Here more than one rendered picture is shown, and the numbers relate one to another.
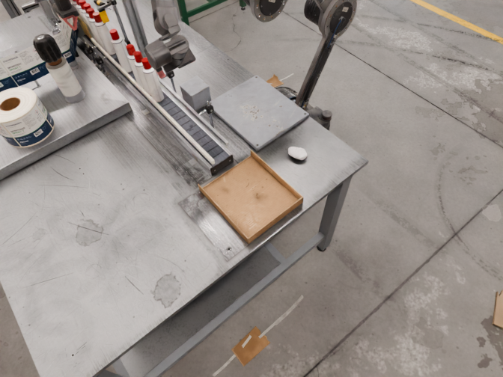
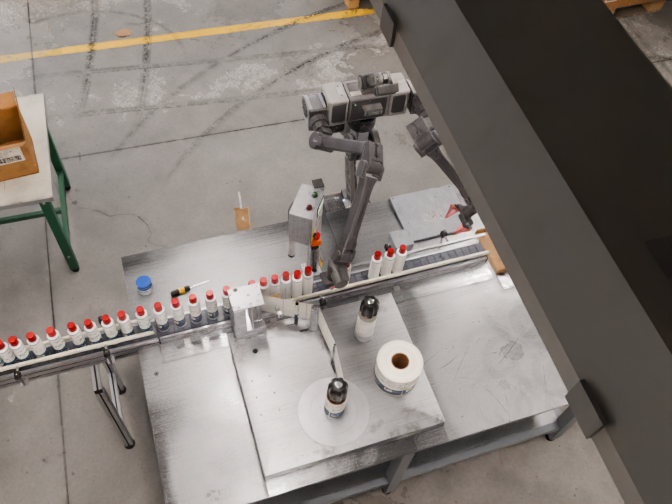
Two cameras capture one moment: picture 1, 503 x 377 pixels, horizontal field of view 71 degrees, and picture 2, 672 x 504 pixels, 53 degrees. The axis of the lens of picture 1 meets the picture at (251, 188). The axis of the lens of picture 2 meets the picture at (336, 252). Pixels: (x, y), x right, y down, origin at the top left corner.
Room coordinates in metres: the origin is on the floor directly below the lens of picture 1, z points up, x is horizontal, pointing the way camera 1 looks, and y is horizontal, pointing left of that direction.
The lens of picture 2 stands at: (1.17, 2.24, 3.67)
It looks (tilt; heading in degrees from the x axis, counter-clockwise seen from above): 56 degrees down; 282
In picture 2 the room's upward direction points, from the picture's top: 7 degrees clockwise
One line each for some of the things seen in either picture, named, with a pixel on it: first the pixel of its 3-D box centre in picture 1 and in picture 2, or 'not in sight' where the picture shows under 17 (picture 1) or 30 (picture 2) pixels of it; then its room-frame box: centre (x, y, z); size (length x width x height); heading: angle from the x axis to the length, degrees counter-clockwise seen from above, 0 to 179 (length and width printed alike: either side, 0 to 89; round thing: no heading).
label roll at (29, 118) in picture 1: (20, 117); (397, 368); (1.11, 0.92, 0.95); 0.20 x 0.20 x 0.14
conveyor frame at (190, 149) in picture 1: (124, 67); (329, 289); (1.53, 0.59, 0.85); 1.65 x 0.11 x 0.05; 36
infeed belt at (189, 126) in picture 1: (123, 66); (329, 288); (1.53, 0.59, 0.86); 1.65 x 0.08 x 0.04; 36
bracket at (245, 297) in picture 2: not in sight; (245, 297); (1.82, 0.92, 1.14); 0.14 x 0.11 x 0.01; 36
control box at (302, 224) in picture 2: not in sight; (306, 215); (1.67, 0.59, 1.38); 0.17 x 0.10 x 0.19; 91
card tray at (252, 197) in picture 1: (249, 193); (512, 245); (0.73, 0.01, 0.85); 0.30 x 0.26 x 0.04; 36
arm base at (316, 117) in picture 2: not in sight; (319, 124); (1.77, 0.14, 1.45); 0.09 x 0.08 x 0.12; 35
